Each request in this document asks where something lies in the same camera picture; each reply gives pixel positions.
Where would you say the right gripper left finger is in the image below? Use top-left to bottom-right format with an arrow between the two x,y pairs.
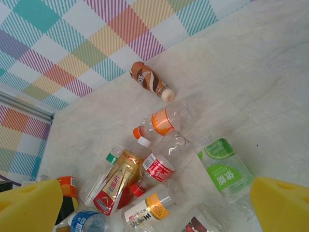
0,179 -> 64,232

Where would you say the clear bottle red label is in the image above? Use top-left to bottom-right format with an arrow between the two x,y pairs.
130,137 -> 194,198

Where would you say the bottle red white label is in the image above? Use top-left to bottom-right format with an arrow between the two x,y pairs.
182,212 -> 224,232

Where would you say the clear bottle green cap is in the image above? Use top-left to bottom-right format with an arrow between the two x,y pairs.
81,144 -> 121,207

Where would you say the gold red energy drink bottle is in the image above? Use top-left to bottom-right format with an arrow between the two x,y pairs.
93,136 -> 152,217

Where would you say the aluminium frame post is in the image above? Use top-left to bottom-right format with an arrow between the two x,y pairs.
0,88 -> 56,124

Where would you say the clear bottle yellow white label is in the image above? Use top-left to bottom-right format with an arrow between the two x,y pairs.
124,180 -> 184,232

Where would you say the brown coffee drink bottle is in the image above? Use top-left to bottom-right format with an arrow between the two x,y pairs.
130,61 -> 176,102

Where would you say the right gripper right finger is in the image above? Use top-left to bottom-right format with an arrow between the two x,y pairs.
250,176 -> 309,232

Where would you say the clear bottle orange label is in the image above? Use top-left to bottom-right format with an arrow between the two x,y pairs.
133,100 -> 193,140

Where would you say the clear bottle blue label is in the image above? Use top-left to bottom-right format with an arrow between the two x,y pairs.
67,209 -> 111,232

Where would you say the dark drink bottle orange label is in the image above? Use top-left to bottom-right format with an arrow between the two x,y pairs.
56,175 -> 79,218

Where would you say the clear bottle lime green label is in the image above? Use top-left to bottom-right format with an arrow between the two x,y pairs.
193,134 -> 256,216

